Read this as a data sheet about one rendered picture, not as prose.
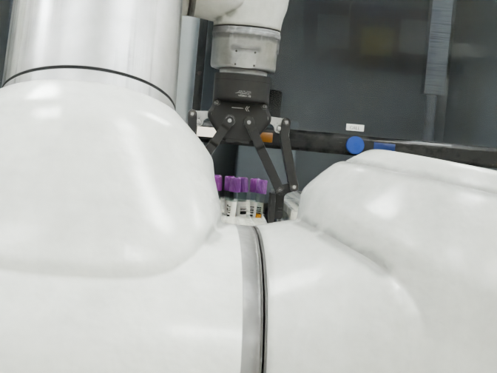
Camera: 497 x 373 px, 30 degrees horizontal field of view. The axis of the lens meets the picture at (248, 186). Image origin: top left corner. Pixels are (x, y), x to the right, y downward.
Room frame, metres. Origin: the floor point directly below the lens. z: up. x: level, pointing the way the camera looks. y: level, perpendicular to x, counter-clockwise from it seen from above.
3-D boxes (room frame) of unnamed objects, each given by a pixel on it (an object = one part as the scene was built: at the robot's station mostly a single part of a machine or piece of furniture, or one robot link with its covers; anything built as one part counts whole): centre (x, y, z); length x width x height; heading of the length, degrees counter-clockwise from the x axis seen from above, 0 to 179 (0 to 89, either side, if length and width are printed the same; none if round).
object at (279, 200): (1.24, -0.05, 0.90); 0.03 x 0.01 x 0.05; 92
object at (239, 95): (1.24, 0.02, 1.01); 0.08 x 0.07 x 0.09; 92
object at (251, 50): (1.24, 0.02, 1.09); 0.09 x 0.09 x 0.06
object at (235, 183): (1.29, 0.02, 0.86); 0.02 x 0.02 x 0.11
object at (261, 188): (1.31, -0.02, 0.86); 0.02 x 0.02 x 0.11
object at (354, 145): (1.54, -0.17, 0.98); 0.03 x 0.01 x 0.03; 92
